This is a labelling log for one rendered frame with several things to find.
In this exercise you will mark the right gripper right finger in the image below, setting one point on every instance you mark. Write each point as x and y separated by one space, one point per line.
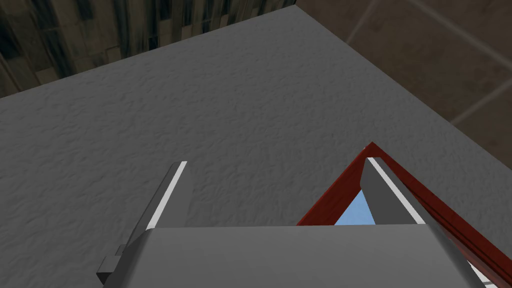
382 200

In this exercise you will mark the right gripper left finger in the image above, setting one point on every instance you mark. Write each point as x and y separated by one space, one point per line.
166 200

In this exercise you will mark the red and blue book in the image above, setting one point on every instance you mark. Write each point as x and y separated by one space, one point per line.
335 196

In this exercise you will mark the grey table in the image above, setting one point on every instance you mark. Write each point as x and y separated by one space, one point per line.
240 120

